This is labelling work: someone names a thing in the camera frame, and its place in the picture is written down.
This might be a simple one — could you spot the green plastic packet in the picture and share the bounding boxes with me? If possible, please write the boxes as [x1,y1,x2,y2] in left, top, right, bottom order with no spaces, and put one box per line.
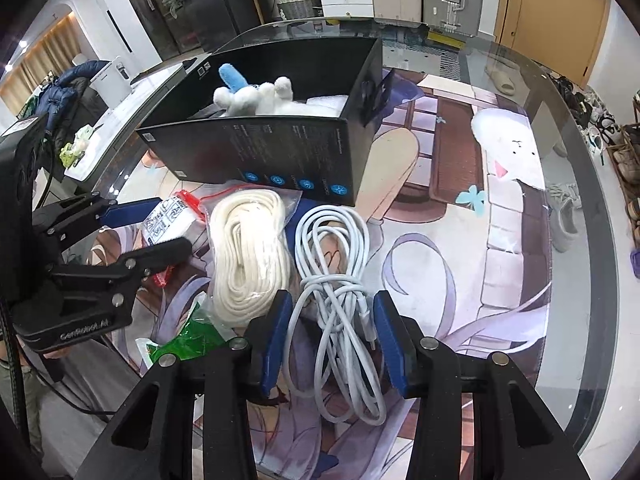
[136,302,226,370]

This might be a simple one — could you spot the red white small packet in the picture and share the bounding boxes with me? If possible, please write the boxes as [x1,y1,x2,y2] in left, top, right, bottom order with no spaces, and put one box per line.
[141,190,209,270]

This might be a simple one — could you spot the white cable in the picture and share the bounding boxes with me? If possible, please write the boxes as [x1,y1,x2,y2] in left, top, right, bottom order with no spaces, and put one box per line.
[282,202,388,427]

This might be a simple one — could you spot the bagged white rope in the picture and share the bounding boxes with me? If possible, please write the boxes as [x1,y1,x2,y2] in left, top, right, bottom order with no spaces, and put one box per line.
[207,186,304,331]

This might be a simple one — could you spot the white blue plush toy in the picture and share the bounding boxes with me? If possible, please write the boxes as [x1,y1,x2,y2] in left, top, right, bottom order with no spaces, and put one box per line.
[213,63,311,117]

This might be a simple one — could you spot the white foam sheet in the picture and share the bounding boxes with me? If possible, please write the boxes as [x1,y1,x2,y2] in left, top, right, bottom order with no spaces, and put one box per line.
[306,94,348,117]

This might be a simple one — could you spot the person's hand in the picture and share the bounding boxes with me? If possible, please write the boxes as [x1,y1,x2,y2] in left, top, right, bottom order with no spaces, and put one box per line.
[43,346,73,360]

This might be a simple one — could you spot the grey marble side table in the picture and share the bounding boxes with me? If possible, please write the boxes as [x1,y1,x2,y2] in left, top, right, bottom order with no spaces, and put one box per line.
[64,62,186,188]

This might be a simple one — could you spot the blue puffer jacket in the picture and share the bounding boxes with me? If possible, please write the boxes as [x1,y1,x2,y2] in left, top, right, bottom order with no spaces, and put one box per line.
[35,60,107,134]

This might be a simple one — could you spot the white electric kettle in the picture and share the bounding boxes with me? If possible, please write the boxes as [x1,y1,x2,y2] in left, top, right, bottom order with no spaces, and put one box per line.
[90,58,132,110]

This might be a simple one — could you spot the black storage box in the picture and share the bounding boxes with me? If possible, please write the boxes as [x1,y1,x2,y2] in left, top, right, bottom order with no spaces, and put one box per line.
[137,37,390,206]

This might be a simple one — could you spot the black refrigerator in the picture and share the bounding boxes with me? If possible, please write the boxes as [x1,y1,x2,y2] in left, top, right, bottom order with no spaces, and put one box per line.
[129,0,259,61]

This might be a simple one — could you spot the purple bag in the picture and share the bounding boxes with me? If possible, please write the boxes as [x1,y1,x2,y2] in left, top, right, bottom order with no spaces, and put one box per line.
[629,248,640,280]

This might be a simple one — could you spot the woven laundry basket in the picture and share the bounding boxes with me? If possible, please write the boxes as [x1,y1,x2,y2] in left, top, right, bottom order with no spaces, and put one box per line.
[274,0,322,21]

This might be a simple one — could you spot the wooden shoe rack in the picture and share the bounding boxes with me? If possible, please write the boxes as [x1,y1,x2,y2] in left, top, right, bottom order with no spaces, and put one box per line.
[608,92,640,248]

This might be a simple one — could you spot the wooden door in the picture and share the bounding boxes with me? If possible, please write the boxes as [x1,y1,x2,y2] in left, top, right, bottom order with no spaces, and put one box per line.
[494,0,611,88]

